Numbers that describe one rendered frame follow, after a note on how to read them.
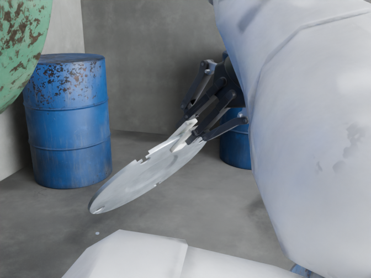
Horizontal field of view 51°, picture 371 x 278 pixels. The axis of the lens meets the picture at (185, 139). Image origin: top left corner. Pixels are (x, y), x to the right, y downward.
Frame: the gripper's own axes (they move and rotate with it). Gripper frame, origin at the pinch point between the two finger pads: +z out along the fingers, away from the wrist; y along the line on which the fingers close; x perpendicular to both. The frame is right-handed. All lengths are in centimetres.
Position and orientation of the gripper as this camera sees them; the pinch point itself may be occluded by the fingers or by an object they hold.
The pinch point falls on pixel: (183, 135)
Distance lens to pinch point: 70.5
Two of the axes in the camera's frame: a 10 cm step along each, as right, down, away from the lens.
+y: -5.5, -8.1, 2.1
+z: -5.6, 5.5, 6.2
